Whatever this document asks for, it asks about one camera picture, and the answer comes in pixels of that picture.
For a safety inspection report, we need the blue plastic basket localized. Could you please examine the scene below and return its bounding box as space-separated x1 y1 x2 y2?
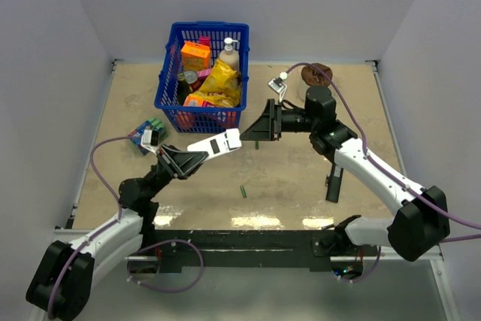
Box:
154 22 250 133

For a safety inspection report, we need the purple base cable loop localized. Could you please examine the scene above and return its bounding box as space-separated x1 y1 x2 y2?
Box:
126 239 207 294

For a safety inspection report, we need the orange juice carton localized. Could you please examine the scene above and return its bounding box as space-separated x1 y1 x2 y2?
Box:
181 41 211 71

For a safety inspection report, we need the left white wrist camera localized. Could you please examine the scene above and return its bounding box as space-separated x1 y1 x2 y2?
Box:
141 129 160 153

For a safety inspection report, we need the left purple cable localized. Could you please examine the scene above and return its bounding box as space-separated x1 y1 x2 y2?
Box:
47 136 144 318

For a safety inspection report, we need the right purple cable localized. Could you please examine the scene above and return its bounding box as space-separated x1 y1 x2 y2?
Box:
283 62 481 243

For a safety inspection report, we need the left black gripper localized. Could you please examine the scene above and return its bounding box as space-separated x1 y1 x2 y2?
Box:
144 144 210 201

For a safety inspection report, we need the white battery cover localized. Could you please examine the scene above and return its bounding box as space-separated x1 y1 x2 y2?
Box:
225 129 242 150

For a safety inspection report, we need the yellow chip bag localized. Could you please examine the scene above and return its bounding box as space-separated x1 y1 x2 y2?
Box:
197 59 241 108

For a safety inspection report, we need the black remote control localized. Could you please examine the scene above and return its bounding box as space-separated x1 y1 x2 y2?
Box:
325 164 343 203

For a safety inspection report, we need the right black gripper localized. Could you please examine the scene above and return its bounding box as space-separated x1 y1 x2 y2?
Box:
240 98 318 142

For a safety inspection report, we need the white remote control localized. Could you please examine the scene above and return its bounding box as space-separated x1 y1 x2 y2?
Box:
186 129 240 160

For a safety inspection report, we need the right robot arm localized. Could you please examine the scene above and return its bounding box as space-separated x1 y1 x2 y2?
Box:
240 86 450 262

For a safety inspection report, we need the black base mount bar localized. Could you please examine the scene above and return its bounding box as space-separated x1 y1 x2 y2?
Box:
136 229 378 273

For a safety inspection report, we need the tin can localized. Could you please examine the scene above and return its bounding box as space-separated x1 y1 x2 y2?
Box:
177 71 199 92

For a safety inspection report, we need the white cup brown lid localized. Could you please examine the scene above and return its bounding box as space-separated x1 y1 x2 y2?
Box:
301 63 333 87

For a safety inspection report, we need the white pump bottle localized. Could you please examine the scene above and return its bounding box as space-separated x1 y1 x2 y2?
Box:
218 37 240 71

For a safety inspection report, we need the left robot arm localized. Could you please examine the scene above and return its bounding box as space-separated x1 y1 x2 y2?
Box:
26 145 209 320

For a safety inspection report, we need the orange pink snack box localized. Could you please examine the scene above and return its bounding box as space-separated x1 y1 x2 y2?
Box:
183 94 216 108

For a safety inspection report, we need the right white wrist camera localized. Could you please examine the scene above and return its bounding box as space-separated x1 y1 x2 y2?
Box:
268 72 288 104

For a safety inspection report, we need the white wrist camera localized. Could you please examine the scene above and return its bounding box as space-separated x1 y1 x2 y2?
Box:
141 129 160 153
268 72 288 104

